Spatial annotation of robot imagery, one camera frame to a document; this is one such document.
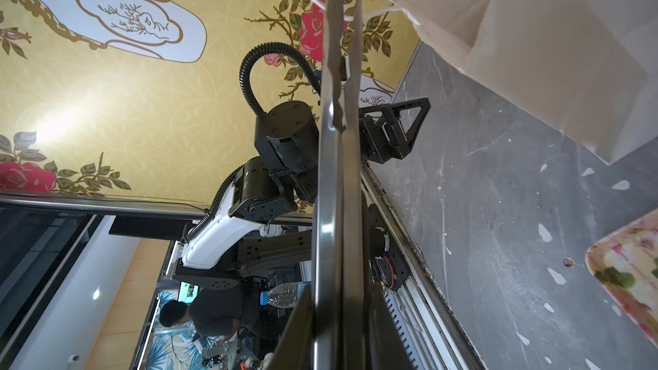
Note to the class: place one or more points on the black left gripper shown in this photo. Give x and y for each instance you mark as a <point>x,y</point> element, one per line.
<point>382,134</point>

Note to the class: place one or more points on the black metal tongs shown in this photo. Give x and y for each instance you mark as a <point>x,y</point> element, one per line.
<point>338,286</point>

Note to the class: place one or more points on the white printed paper bag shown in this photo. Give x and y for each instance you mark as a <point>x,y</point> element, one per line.
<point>587,68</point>

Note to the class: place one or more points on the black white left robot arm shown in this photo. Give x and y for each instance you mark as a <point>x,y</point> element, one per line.
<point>298,160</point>

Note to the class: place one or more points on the clear plastic water bottle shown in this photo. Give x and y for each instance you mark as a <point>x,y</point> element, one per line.
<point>283,296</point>

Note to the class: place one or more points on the seated person in background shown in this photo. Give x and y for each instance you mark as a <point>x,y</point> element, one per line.
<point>215,313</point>

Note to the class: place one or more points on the floral rectangular tray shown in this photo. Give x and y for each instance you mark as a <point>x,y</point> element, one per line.
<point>625,264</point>

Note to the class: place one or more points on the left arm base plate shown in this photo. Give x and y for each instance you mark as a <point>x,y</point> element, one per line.
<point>386,259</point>

